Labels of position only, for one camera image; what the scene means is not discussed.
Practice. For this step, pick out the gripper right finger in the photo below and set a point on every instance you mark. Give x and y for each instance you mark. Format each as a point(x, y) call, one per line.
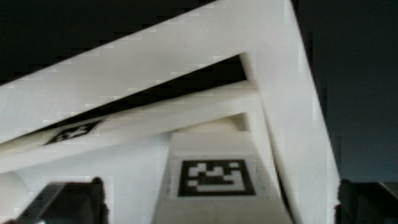
point(368, 203)

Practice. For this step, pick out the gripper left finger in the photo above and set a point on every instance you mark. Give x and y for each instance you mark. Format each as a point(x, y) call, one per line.
point(68, 204)

